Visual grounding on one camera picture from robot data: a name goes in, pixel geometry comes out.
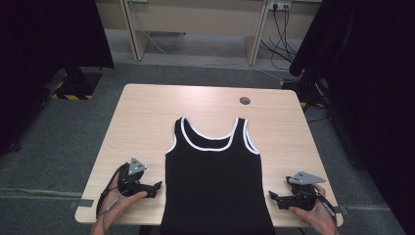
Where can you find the black tank top white trim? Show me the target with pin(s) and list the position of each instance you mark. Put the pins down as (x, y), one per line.
(212, 182)

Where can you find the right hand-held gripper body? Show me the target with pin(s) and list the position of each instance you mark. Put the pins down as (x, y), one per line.
(301, 196)

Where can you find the grey table grommet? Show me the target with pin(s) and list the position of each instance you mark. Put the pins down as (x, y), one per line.
(245, 100)

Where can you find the beige desk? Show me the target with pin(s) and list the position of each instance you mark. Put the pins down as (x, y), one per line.
(195, 16)

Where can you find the stand base with hazard tape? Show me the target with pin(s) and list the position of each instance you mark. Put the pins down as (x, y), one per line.
(76, 88)
(306, 91)

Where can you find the grey tape strip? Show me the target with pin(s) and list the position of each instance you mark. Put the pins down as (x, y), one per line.
(339, 210)
(81, 203)

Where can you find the white power strip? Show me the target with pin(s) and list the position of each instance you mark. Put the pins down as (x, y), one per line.
(279, 4)

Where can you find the black curtain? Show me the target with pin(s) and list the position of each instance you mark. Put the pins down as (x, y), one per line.
(39, 49)
(375, 81)

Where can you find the person's left hand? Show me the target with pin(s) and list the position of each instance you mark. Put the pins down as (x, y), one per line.
(125, 202)

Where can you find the person's right hand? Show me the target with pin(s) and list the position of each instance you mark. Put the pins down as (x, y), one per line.
(318, 215)

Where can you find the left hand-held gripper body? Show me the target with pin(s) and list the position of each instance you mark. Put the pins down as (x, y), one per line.
(129, 184)

